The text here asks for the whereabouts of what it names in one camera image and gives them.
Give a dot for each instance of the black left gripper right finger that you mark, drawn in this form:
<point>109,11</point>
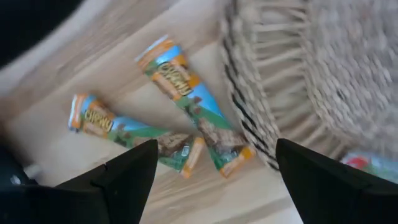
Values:
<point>326,186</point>

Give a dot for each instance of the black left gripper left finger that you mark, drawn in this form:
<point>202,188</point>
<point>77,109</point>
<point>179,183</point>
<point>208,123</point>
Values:
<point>118,186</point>

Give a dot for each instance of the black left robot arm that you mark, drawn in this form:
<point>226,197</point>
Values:
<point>25,25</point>

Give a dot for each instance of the round woven straw placemat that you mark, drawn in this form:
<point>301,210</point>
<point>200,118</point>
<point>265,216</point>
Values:
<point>326,77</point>

